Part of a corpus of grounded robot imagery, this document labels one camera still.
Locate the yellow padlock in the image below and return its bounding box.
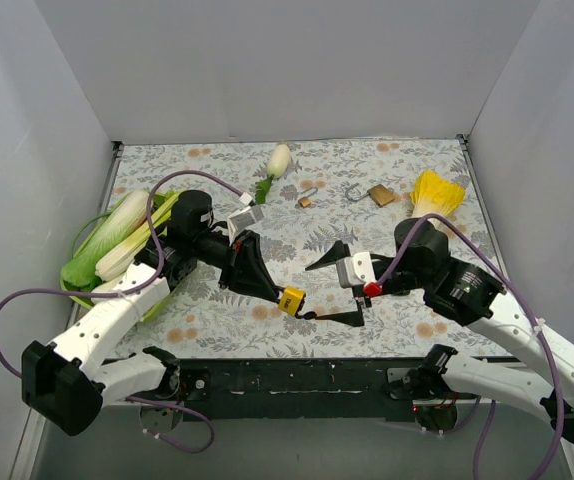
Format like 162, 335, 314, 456
278, 286, 317, 320

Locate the small brass padlock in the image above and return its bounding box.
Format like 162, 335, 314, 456
297, 186, 318, 208

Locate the large brass padlock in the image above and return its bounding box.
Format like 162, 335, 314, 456
344, 183, 397, 207

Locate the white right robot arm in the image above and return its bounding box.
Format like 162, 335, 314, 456
310, 218, 574, 444

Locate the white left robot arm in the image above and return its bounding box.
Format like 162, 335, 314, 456
21, 190, 283, 436

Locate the yellow napa cabbage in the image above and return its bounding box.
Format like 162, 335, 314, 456
410, 170, 465, 218

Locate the floral table mat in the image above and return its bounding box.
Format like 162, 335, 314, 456
114, 138, 503, 359

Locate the celery stalk bundle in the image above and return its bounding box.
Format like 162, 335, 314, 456
96, 191, 180, 282

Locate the white radish with leaves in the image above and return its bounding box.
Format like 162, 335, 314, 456
255, 144, 291, 204

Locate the green napa cabbage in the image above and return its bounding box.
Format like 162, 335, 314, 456
61, 190, 149, 289

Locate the green plastic basket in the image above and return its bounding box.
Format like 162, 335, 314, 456
60, 190, 188, 324

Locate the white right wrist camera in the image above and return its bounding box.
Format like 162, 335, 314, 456
335, 252, 383, 298

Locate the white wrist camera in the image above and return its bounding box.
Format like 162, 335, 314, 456
335, 252, 383, 298
226, 192, 263, 245

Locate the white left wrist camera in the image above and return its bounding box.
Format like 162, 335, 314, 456
226, 192, 263, 245

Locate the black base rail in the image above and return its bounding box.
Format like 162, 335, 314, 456
121, 357, 483, 424

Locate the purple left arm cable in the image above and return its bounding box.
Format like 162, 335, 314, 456
0, 169, 253, 455

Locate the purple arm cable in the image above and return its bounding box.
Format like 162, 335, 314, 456
0, 169, 253, 455
376, 213, 566, 480

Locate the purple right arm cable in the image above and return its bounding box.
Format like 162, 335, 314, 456
376, 213, 566, 480

